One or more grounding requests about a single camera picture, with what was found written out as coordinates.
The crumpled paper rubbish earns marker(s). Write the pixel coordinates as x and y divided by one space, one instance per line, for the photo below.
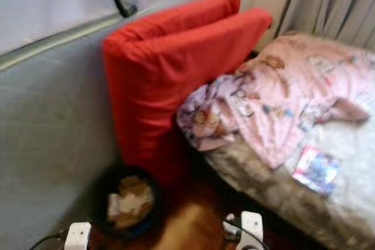
130 202

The black round rubbish bin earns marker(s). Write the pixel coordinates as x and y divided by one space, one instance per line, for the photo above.
99 200

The bed with grey floral sheet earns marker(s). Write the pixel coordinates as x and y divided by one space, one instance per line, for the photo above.
281 185

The grey curtain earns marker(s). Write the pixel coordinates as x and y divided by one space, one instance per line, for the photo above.
328 4

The manga book pink cover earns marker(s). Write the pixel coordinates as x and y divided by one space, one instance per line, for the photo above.
316 169

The pink cartoon print blanket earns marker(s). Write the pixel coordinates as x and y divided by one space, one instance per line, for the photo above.
287 89

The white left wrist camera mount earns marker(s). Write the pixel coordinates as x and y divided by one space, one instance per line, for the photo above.
78 237

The large red cushion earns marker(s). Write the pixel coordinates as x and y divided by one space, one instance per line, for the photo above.
164 86

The flat red cushion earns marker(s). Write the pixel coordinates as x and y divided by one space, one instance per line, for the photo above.
187 13

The grey upright mattress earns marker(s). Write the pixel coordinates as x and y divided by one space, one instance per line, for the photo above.
53 144

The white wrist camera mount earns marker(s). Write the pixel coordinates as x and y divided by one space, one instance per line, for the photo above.
252 229
78 237

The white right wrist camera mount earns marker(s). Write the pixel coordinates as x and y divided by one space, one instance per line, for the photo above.
252 229

